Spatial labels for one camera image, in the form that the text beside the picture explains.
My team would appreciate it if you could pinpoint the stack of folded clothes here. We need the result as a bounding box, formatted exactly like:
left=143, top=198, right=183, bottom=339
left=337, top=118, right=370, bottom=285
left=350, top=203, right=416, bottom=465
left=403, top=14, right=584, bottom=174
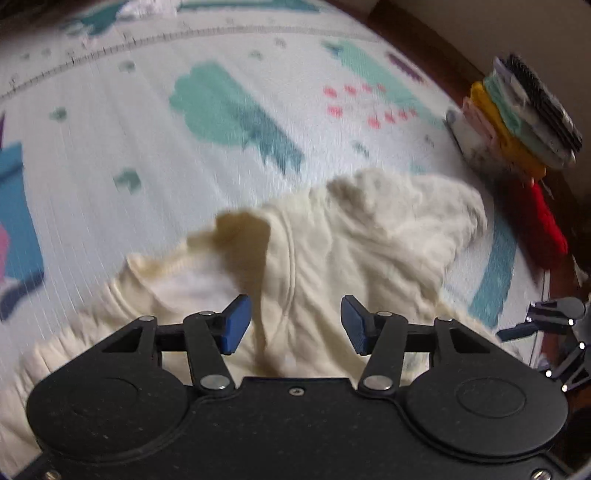
left=445, top=53, right=584, bottom=179

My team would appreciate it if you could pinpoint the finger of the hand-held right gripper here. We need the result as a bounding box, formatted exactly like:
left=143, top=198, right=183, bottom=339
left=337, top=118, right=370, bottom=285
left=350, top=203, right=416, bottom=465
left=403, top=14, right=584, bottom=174
left=496, top=296, right=588, bottom=343
left=544, top=339, right=591, bottom=394

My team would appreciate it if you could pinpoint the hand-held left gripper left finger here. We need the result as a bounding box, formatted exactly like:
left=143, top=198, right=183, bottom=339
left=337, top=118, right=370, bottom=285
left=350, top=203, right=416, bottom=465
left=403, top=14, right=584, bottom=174
left=99, top=294, right=253, bottom=396

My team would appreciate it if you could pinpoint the red cloth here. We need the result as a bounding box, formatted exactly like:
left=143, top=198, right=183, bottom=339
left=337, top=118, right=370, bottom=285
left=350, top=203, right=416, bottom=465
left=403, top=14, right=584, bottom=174
left=525, top=179, right=570, bottom=269

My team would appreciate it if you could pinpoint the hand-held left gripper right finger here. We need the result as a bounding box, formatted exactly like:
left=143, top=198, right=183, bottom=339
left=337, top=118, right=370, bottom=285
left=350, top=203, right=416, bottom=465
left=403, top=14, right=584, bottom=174
left=340, top=294, right=498, bottom=398

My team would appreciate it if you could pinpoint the cream hooded garment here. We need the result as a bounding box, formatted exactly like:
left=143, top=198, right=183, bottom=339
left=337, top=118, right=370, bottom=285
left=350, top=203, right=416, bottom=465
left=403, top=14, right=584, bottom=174
left=0, top=167, right=525, bottom=467

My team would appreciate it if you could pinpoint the patterned play mat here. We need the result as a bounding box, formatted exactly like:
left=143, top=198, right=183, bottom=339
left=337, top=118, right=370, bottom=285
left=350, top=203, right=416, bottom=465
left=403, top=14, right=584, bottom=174
left=0, top=0, right=546, bottom=476

